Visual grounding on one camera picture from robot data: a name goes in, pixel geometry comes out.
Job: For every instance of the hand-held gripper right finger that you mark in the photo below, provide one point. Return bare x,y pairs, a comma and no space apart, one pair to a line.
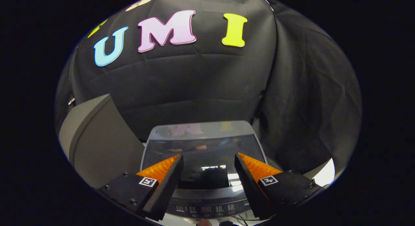
249,187

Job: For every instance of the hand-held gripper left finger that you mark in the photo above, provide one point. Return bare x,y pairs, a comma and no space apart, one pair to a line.
167,187

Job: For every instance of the dark grey washing machine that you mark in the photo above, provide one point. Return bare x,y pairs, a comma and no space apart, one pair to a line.
207,200

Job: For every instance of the black backdrop cloth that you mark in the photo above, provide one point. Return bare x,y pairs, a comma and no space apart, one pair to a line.
201,83

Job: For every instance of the silver clip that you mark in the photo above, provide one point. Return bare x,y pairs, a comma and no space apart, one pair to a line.
71,101

